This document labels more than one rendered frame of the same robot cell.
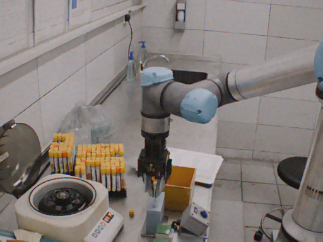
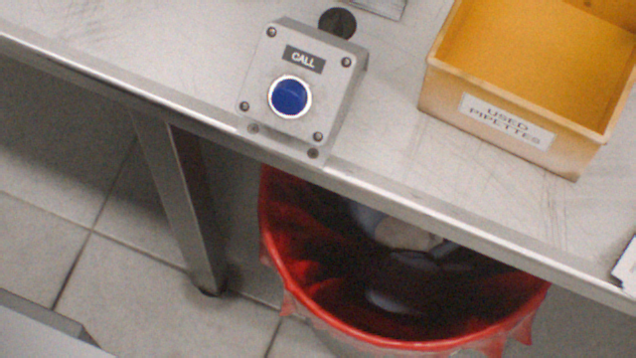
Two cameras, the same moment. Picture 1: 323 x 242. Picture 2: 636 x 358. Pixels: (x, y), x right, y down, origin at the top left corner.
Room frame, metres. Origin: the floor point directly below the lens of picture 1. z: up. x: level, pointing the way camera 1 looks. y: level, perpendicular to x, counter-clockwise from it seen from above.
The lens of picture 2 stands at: (1.00, -0.43, 1.79)
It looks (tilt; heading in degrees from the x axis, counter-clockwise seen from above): 73 degrees down; 104
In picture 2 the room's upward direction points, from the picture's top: 2 degrees clockwise
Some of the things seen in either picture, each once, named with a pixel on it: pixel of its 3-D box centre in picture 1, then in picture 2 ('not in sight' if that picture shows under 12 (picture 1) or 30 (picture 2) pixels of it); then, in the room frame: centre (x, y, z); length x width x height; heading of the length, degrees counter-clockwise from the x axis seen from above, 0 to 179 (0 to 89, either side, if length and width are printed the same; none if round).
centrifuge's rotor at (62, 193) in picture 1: (63, 203); not in sight; (0.89, 0.29, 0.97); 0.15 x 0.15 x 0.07
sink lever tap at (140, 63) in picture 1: (154, 62); not in sight; (2.70, 0.09, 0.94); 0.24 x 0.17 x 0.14; 82
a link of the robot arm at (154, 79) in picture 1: (157, 91); not in sight; (0.86, 0.02, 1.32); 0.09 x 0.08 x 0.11; 49
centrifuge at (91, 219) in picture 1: (69, 212); not in sight; (0.88, 0.27, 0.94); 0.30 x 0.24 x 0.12; 73
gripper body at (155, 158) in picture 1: (154, 152); not in sight; (0.86, 0.02, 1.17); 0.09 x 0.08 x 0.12; 174
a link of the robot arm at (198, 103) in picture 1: (193, 101); not in sight; (0.81, -0.07, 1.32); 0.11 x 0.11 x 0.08; 49
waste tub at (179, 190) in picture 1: (173, 188); (541, 48); (1.07, -0.04, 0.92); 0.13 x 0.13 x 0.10; 79
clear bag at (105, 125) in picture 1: (96, 118); not in sight; (1.59, 0.31, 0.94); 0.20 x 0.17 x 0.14; 144
